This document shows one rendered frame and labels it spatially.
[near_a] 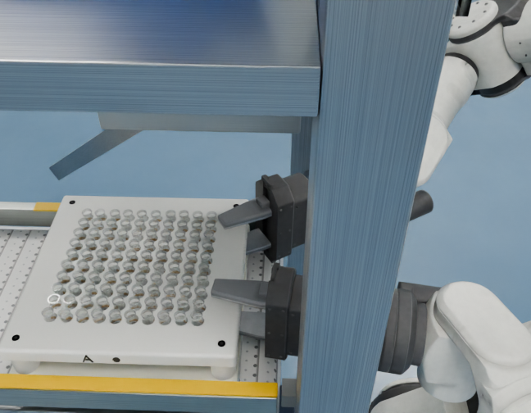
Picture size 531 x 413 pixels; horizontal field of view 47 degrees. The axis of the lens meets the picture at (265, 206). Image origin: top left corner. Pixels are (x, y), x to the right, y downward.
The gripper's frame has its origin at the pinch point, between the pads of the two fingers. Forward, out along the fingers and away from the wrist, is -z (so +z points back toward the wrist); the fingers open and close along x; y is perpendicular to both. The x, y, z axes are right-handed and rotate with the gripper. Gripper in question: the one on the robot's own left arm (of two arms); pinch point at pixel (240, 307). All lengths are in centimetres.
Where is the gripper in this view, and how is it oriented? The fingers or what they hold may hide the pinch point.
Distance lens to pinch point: 66.6
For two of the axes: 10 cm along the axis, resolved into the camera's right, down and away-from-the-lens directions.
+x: -0.1, 7.5, 6.6
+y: 1.8, -6.5, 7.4
